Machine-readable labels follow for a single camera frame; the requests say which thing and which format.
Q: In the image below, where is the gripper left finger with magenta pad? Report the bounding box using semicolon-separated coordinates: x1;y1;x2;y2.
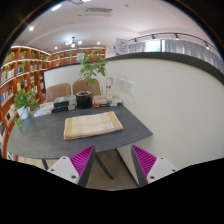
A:
48;145;95;187

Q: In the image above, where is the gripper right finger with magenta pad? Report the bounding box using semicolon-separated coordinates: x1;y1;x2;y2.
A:
131;145;177;187

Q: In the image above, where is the yellow beige folded towel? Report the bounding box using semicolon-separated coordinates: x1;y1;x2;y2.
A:
64;111;123;140

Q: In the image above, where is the dark grey table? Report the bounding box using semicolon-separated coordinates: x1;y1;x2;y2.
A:
7;105;152;190

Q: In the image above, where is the dark book stack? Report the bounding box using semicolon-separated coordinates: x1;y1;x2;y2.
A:
52;95;76;113

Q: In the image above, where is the white book stack left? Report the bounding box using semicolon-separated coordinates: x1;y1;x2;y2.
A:
34;102;54;117

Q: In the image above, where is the book stack right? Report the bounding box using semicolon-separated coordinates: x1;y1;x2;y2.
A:
92;95;122;108

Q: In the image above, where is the left beige chair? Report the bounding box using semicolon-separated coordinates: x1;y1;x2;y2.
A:
46;83;71;102

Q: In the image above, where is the beige chair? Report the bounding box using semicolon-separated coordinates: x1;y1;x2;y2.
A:
72;79;101;96
46;83;71;102

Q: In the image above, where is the right beige chair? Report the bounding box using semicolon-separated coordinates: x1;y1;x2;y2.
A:
72;79;101;96

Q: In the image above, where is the potted plant in white pot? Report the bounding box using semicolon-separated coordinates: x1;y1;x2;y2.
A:
14;89;39;127

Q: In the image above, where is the orange wooden bookshelf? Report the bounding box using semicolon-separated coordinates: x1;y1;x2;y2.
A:
0;46;106;161

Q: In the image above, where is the potted plant in black pot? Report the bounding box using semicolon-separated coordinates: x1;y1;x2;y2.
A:
76;50;107;109

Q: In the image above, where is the white grey curtain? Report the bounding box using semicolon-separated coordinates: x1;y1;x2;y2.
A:
128;39;224;74

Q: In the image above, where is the white hanging sign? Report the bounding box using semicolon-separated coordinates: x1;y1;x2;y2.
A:
115;38;129;55

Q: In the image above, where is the ceiling lamp cluster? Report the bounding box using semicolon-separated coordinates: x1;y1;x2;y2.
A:
65;37;82;48

